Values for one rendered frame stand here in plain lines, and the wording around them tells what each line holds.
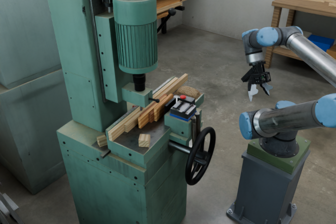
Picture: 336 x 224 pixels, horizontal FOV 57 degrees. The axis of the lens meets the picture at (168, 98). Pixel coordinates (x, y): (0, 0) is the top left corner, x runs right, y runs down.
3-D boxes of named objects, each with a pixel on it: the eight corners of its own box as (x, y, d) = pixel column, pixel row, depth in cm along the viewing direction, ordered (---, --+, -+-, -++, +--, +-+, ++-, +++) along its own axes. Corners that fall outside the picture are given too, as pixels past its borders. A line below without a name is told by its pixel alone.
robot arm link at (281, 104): (302, 137, 171) (311, 112, 161) (275, 142, 167) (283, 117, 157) (286, 121, 183) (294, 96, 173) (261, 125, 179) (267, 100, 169)
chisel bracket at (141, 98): (145, 111, 146) (144, 95, 141) (122, 102, 152) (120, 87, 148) (153, 103, 151) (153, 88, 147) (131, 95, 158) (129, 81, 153)
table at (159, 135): (162, 174, 131) (161, 164, 128) (107, 149, 145) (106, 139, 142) (219, 106, 175) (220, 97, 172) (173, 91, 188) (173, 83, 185)
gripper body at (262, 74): (262, 85, 159) (258, 62, 158) (249, 86, 166) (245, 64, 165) (271, 82, 163) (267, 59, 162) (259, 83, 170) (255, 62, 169)
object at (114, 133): (112, 141, 140) (111, 133, 138) (109, 140, 141) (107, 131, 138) (177, 85, 183) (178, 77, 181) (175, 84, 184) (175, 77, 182)
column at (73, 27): (101, 134, 160) (80, -8, 122) (71, 120, 170) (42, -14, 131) (128, 113, 177) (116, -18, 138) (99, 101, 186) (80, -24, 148)
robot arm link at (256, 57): (241, 56, 165) (253, 53, 170) (243, 65, 166) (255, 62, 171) (254, 53, 158) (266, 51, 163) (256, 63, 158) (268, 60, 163)
